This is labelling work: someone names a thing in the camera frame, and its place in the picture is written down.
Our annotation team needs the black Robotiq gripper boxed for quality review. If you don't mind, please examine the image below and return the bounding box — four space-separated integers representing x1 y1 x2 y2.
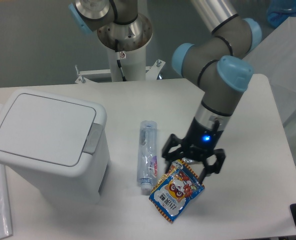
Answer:
162 116 226 182

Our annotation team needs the white push-lid trash can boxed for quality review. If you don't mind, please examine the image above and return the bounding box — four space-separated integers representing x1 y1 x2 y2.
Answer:
0 88 110 206

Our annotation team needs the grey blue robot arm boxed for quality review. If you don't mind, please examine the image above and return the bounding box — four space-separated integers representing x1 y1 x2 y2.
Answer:
68 0 262 182

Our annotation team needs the crumpled silver foil wrapper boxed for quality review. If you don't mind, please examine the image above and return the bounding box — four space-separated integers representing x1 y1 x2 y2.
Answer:
182 157 201 165

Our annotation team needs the blue snack bag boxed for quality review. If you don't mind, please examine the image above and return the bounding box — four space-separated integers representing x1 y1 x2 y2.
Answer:
149 159 205 223

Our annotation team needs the clear plastic water bottle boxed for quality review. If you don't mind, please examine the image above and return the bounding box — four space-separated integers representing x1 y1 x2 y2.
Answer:
137 120 158 196

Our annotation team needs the blue plastic bag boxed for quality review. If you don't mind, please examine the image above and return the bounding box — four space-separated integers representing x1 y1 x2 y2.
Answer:
266 0 296 28

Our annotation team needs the white pedestal base frame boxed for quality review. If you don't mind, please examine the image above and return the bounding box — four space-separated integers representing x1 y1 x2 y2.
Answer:
74 58 166 85

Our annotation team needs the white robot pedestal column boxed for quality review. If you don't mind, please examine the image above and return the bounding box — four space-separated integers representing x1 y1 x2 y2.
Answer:
96 13 154 82

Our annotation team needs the black cable on pedestal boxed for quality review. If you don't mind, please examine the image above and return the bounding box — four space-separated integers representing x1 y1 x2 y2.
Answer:
114 38 128 82

